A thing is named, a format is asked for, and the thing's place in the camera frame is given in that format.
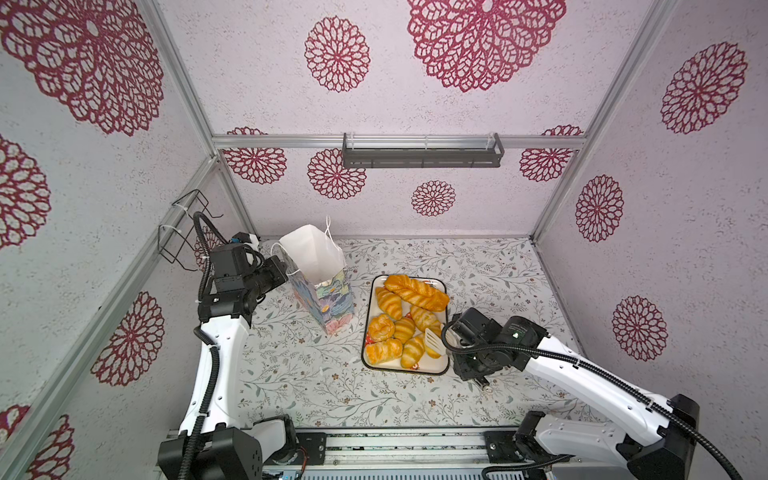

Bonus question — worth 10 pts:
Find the flaky fake pastry bottom left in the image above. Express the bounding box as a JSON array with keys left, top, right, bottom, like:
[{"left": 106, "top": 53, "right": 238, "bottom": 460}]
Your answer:
[{"left": 364, "top": 338, "right": 403, "bottom": 365}]

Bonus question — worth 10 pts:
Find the white strawberry tray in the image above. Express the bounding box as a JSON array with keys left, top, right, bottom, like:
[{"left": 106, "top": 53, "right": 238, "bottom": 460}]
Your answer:
[{"left": 361, "top": 275, "right": 450, "bottom": 376}]

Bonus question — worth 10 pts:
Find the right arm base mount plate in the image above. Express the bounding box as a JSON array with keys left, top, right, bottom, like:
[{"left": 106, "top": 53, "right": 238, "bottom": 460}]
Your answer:
[{"left": 483, "top": 428, "right": 543, "bottom": 464}]

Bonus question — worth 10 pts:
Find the floral paper gift bag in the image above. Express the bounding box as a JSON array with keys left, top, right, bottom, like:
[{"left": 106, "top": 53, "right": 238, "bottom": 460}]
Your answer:
[{"left": 270, "top": 216, "right": 354, "bottom": 335}]

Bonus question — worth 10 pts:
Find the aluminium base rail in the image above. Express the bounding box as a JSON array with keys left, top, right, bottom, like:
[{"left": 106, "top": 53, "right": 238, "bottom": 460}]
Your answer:
[{"left": 295, "top": 412, "right": 655, "bottom": 478}]

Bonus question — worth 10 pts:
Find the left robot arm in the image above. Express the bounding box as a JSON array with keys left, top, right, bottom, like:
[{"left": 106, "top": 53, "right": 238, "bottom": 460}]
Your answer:
[{"left": 157, "top": 239, "right": 300, "bottom": 479}]

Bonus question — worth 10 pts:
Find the black wall shelf rail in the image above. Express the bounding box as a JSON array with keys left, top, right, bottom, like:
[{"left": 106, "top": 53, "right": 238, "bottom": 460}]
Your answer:
[{"left": 341, "top": 134, "right": 505, "bottom": 169}]

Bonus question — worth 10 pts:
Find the fake bun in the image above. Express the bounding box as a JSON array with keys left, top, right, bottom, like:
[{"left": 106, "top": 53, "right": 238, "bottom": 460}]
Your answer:
[{"left": 425, "top": 344, "right": 445, "bottom": 359}]

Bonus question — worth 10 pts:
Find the round knotted fake bread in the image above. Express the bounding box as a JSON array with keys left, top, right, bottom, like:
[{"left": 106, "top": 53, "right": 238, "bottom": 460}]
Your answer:
[{"left": 367, "top": 314, "right": 395, "bottom": 343}]

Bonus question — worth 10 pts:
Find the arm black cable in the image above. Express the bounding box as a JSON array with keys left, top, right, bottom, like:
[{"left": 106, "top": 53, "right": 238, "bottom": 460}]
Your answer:
[
  {"left": 176, "top": 211, "right": 265, "bottom": 480},
  {"left": 440, "top": 320, "right": 745, "bottom": 480}
]

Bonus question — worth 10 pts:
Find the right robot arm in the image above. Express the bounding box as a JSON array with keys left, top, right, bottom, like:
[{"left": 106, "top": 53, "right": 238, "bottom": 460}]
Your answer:
[{"left": 425, "top": 308, "right": 699, "bottom": 479}]

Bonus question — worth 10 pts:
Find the small fake croissant centre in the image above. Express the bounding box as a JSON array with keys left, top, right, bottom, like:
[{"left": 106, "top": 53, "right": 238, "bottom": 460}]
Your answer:
[{"left": 393, "top": 317, "right": 416, "bottom": 344}]

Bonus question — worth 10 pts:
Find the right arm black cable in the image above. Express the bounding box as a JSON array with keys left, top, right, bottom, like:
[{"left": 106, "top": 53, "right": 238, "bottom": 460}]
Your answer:
[{"left": 440, "top": 320, "right": 745, "bottom": 480}]

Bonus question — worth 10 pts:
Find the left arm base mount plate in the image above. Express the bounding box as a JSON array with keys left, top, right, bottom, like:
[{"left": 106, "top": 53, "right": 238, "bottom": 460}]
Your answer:
[{"left": 265, "top": 431, "right": 328, "bottom": 467}]

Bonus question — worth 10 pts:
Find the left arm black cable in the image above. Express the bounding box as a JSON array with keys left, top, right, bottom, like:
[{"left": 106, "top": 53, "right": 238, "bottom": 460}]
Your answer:
[{"left": 176, "top": 211, "right": 265, "bottom": 480}]

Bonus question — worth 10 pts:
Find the black wire wall rack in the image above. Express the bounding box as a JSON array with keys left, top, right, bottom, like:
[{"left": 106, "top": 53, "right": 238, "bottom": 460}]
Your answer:
[{"left": 156, "top": 189, "right": 223, "bottom": 272}]

